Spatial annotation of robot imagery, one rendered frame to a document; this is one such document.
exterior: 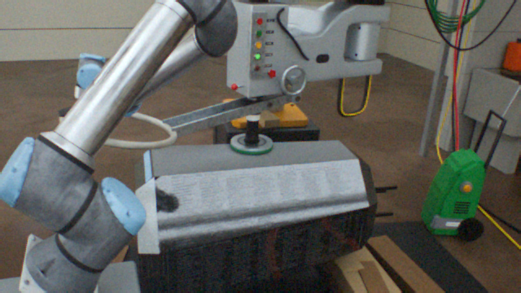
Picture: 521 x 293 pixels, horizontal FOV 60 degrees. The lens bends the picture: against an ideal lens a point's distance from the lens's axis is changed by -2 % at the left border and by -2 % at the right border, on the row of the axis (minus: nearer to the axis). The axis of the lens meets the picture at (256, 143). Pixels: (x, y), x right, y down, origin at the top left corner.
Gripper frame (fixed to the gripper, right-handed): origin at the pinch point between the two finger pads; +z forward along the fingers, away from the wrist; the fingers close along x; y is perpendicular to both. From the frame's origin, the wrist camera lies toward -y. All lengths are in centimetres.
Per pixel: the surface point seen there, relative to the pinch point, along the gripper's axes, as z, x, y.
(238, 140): -2, 78, 30
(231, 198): 15, 47, 48
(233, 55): -43, 67, 23
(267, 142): -4, 83, 44
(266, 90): -32, 70, 43
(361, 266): 50, 107, 105
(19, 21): 32, 369, -518
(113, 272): 18, -30, 51
